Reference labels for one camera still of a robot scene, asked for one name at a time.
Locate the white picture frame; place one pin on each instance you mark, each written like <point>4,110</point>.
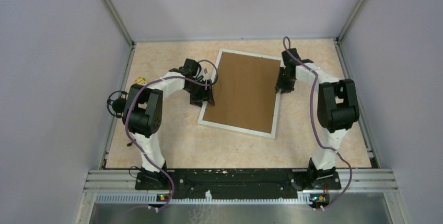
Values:
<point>273,122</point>

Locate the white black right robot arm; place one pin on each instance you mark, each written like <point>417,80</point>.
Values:
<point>333,103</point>

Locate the yellow small block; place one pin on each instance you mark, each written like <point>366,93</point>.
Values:
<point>141,81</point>

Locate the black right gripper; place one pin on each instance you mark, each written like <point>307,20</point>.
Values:
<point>285,90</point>

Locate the black microphone on tripod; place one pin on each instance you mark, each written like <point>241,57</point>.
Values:
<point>116,103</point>

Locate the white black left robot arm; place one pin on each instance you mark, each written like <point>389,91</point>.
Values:
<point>140,110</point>

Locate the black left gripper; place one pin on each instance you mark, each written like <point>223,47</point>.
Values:
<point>206,95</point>

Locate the brown frame backing board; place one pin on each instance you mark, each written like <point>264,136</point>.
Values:
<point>242,94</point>

